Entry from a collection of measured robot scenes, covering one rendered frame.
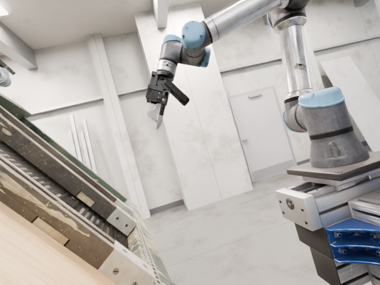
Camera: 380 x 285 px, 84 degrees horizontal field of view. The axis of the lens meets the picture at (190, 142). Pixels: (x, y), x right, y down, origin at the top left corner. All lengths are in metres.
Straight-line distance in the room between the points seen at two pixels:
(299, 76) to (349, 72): 6.10
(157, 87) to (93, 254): 0.56
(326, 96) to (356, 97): 5.92
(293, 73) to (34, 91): 5.39
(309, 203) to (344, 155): 0.17
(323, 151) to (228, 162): 3.85
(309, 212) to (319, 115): 0.28
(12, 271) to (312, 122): 0.75
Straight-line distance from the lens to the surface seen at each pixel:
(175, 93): 0.83
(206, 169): 4.40
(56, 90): 5.60
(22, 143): 1.14
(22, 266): 0.45
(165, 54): 0.86
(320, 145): 0.74
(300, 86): 0.88
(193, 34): 0.72
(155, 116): 0.80
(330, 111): 0.73
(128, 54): 5.52
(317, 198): 0.69
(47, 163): 1.11
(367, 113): 6.58
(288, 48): 0.92
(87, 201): 1.09
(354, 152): 0.74
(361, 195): 0.77
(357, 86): 6.85
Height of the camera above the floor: 1.20
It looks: 2 degrees up
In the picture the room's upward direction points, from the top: 16 degrees counter-clockwise
